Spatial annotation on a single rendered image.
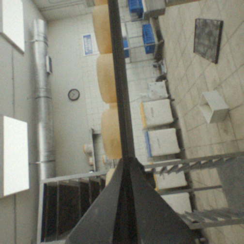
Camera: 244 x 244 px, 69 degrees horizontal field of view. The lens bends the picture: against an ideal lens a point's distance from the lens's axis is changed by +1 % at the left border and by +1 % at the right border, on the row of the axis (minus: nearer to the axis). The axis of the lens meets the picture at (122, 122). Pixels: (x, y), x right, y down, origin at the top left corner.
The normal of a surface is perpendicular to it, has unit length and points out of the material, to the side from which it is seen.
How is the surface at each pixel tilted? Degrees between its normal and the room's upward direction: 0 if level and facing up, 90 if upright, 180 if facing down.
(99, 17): 89
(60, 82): 90
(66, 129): 90
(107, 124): 90
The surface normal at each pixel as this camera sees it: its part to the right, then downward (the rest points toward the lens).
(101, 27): -0.04, 0.29
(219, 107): -0.14, -0.65
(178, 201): -0.06, -0.26
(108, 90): 0.01, 0.60
